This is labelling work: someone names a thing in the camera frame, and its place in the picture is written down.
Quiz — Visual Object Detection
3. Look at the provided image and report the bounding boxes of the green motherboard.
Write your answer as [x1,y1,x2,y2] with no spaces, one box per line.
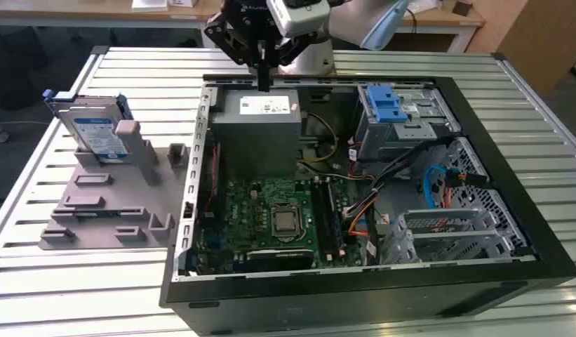
[189,177,364,273]

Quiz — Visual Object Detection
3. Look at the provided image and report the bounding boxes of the CPU socket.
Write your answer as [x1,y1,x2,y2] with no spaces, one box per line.
[267,201,307,244]

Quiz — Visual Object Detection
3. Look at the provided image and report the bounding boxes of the wooden cabinet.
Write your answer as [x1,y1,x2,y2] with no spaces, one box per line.
[464,0,576,99]

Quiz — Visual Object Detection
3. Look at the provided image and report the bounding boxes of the white papers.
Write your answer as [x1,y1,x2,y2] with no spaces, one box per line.
[131,0,195,10]

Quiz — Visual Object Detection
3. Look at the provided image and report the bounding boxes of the blue RAM stick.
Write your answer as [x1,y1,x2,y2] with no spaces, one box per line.
[326,178,346,257]
[74,209,143,217]

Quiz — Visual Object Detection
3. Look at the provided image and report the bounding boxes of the hard disk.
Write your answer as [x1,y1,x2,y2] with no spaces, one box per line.
[43,89,134,163]

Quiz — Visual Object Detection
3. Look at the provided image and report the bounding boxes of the silver CPU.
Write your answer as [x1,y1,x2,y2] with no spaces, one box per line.
[272,209,300,237]

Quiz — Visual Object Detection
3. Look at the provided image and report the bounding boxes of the grey power supply unit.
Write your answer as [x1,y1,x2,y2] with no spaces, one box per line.
[211,88,302,180]

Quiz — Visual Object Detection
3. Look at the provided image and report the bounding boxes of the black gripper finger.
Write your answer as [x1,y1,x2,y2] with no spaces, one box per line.
[203,12,267,93]
[264,31,318,93]

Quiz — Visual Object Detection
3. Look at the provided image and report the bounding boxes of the metal disk bay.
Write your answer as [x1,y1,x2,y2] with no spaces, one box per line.
[392,206,526,264]

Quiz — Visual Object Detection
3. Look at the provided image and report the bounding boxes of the black cable bundle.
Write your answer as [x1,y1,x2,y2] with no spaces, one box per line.
[343,136,458,267]

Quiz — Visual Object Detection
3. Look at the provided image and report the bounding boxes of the metal optical drive cage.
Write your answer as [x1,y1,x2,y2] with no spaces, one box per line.
[355,84,460,162]

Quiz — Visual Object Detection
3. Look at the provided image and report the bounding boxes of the grey parts rack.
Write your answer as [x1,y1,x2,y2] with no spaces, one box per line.
[38,119,194,251]

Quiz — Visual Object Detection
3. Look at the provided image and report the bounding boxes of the blue data wire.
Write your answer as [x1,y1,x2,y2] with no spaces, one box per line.
[423,164,451,211]

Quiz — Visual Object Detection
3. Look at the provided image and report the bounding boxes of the blue plastic drive latch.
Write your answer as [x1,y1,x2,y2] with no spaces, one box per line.
[367,84,407,124]

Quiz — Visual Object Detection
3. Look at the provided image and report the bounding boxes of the black PC case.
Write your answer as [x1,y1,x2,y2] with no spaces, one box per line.
[159,74,576,334]

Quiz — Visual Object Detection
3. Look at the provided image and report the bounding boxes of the black graphics card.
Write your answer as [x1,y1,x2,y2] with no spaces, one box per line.
[244,248,315,271]

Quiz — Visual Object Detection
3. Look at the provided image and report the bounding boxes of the coloured power wire black connector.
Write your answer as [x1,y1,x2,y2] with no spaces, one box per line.
[439,167,491,211]

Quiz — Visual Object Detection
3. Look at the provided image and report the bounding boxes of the black office chair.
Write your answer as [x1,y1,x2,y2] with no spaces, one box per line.
[0,26,50,112]

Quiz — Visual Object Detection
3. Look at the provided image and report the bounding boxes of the yellow wire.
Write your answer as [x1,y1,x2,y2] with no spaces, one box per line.
[298,111,340,164]

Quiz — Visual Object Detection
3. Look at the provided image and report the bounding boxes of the wooden desk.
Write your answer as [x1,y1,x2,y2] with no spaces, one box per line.
[0,0,486,53]

